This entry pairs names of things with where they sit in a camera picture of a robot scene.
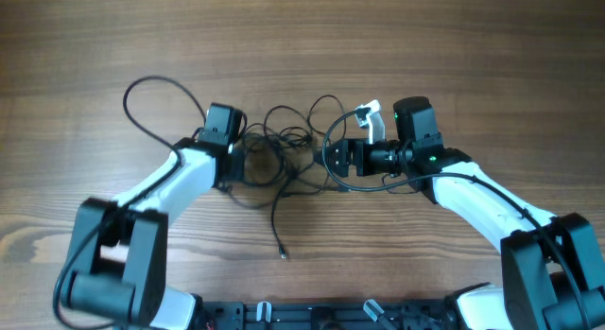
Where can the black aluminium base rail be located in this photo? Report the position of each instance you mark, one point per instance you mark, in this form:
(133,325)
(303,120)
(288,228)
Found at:
(423,314)

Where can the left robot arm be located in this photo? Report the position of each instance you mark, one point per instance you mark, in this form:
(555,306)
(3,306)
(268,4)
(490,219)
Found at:
(116,261)

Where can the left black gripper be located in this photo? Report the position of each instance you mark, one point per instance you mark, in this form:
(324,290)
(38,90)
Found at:
(237,169)

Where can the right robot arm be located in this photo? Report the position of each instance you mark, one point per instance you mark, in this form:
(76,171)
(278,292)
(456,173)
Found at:
(552,267)

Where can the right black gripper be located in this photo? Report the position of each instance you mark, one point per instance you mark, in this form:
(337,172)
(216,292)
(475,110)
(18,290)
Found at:
(343,168)

